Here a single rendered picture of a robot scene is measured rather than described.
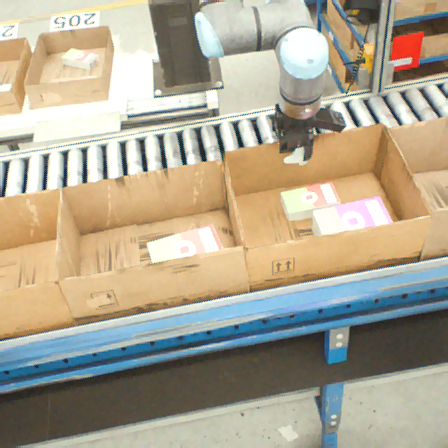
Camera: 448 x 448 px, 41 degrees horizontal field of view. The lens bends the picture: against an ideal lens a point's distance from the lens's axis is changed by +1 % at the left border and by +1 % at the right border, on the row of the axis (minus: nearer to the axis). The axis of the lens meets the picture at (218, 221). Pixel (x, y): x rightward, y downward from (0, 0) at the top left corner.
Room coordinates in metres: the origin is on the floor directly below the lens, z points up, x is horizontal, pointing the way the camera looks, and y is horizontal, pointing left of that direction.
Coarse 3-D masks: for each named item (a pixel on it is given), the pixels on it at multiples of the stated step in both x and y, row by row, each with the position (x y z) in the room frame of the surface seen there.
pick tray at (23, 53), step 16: (0, 48) 2.26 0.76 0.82; (16, 48) 2.25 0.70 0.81; (0, 64) 2.23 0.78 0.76; (16, 64) 2.22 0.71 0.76; (0, 80) 2.11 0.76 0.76; (16, 80) 1.96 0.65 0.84; (0, 96) 1.88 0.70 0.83; (16, 96) 1.90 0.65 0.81; (0, 112) 1.88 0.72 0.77; (16, 112) 1.88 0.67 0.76
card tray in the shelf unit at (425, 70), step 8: (360, 48) 2.49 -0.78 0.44; (360, 56) 2.48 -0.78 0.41; (360, 64) 2.47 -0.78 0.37; (424, 64) 2.43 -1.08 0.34; (432, 64) 2.36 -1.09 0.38; (440, 64) 2.29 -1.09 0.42; (400, 72) 2.39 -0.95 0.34; (408, 72) 2.38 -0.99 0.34; (416, 72) 2.37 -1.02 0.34; (424, 72) 2.36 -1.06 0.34; (432, 72) 2.34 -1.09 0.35; (440, 72) 2.28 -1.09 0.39; (400, 80) 2.32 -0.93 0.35; (408, 80) 2.19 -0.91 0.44
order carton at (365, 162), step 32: (352, 128) 1.11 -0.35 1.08; (384, 128) 1.10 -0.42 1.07; (224, 160) 1.07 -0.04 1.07; (256, 160) 1.10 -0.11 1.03; (320, 160) 1.11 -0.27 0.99; (352, 160) 1.12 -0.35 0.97; (384, 160) 1.08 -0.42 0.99; (256, 192) 1.11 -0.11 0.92; (352, 192) 1.06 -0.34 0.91; (384, 192) 1.05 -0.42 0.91; (416, 192) 0.90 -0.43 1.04; (256, 224) 1.00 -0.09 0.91; (288, 224) 0.99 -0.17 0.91; (384, 224) 0.82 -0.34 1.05; (416, 224) 0.82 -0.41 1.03; (256, 256) 0.81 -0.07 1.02; (288, 256) 0.81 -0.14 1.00; (320, 256) 0.82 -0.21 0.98; (352, 256) 0.82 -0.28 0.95; (384, 256) 0.83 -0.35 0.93; (416, 256) 0.84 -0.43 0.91; (256, 288) 0.82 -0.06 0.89
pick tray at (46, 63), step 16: (48, 32) 2.27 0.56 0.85; (64, 32) 2.27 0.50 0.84; (80, 32) 2.26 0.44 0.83; (96, 32) 2.26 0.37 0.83; (48, 48) 2.27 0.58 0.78; (64, 48) 2.27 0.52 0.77; (80, 48) 2.26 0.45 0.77; (96, 48) 2.26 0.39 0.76; (112, 48) 2.20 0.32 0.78; (32, 64) 2.06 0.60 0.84; (48, 64) 2.18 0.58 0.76; (96, 64) 2.13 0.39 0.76; (112, 64) 2.12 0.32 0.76; (32, 80) 2.00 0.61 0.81; (48, 80) 2.06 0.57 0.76; (80, 80) 1.88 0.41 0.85; (96, 80) 1.88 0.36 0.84; (32, 96) 1.89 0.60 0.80; (48, 96) 1.89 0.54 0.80; (64, 96) 1.89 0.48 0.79; (80, 96) 1.88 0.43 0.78; (96, 96) 1.88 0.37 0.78
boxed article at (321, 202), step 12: (288, 192) 1.06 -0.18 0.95; (300, 192) 1.06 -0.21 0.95; (312, 192) 1.05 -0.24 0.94; (324, 192) 1.05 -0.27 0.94; (336, 192) 1.04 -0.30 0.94; (288, 204) 1.02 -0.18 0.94; (300, 204) 1.02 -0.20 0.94; (312, 204) 1.01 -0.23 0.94; (324, 204) 1.01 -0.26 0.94; (336, 204) 1.01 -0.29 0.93; (288, 216) 1.00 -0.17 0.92; (300, 216) 1.00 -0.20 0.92
